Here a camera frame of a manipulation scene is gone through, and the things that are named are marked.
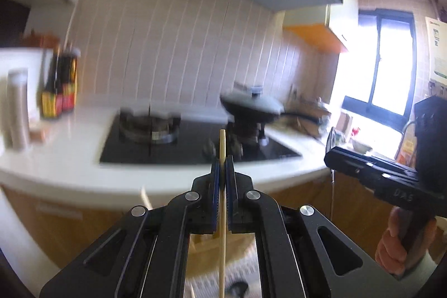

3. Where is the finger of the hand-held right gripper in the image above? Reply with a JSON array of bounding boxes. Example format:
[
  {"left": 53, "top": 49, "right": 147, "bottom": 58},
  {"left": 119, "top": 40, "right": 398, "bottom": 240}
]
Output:
[{"left": 324, "top": 146, "right": 419, "bottom": 190}]

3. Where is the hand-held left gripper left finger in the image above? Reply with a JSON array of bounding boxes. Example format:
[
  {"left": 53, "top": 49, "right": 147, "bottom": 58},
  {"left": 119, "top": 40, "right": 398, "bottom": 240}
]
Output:
[{"left": 39, "top": 158, "right": 222, "bottom": 298}]

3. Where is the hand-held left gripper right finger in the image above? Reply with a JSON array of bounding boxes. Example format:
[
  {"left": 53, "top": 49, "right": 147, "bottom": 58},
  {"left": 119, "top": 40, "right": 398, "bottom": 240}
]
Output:
[{"left": 225, "top": 156, "right": 417, "bottom": 298}]

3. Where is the wooden chopstick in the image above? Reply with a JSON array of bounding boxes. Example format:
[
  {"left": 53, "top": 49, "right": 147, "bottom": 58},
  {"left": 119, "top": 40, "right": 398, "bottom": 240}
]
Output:
[
  {"left": 218, "top": 129, "right": 227, "bottom": 298},
  {"left": 141, "top": 184, "right": 153, "bottom": 210}
]

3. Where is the person's right hand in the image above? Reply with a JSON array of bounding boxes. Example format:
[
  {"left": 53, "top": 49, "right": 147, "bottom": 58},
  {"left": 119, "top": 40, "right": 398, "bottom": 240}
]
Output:
[{"left": 375, "top": 206, "right": 408, "bottom": 280}]

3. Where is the white bowl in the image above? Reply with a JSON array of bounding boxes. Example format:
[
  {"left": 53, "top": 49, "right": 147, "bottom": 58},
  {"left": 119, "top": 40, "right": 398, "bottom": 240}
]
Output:
[{"left": 352, "top": 139, "right": 373, "bottom": 154}]

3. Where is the black gas stove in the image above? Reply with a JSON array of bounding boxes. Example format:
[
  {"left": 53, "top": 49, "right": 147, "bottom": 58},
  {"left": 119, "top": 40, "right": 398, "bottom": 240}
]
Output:
[{"left": 99, "top": 106, "right": 303, "bottom": 165}]

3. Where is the black wok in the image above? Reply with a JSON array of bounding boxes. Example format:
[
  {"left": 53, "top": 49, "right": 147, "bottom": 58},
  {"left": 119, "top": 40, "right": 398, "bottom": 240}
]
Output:
[{"left": 221, "top": 86, "right": 332, "bottom": 133}]

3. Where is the striped woven mat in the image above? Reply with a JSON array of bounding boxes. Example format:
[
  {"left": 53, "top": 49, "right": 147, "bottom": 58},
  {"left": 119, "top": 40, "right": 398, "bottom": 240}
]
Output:
[{"left": 184, "top": 251, "right": 262, "bottom": 298}]

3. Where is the wok lid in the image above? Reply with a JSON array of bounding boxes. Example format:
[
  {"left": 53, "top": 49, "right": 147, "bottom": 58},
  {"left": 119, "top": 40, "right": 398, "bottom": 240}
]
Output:
[{"left": 222, "top": 86, "right": 284, "bottom": 116}]

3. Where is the dark framed window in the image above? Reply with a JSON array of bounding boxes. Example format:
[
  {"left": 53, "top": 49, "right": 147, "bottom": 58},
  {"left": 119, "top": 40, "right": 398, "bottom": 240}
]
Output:
[{"left": 340, "top": 8, "right": 419, "bottom": 132}]

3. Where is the kitchen counter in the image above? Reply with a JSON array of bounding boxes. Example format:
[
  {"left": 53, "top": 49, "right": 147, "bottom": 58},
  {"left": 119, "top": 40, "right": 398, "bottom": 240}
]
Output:
[{"left": 0, "top": 99, "right": 402, "bottom": 288}]

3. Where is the large soy sauce bottle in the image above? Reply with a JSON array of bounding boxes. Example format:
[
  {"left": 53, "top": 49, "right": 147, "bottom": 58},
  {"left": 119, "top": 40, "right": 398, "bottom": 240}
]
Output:
[{"left": 59, "top": 47, "right": 82, "bottom": 112}]

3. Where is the slim soy sauce bottle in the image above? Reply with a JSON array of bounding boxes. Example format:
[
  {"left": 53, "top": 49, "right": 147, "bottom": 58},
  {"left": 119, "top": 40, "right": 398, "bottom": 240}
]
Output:
[{"left": 41, "top": 47, "right": 64, "bottom": 119}]

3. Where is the steel thermos bottle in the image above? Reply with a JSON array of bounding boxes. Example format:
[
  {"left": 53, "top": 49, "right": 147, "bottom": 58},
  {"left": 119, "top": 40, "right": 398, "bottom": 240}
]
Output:
[{"left": 6, "top": 68, "right": 31, "bottom": 149}]

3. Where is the wicker basket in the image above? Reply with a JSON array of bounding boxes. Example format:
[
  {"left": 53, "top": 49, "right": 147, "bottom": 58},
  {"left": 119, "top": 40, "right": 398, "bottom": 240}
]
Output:
[{"left": 22, "top": 33, "right": 59, "bottom": 48}]

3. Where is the wall poster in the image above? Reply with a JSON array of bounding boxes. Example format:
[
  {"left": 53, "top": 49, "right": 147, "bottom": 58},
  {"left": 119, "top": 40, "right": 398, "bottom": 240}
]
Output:
[{"left": 424, "top": 16, "right": 447, "bottom": 86}]

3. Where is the orange wall cabinet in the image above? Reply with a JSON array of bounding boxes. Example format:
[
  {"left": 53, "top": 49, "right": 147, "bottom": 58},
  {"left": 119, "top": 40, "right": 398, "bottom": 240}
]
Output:
[{"left": 283, "top": 0, "right": 358, "bottom": 53}]

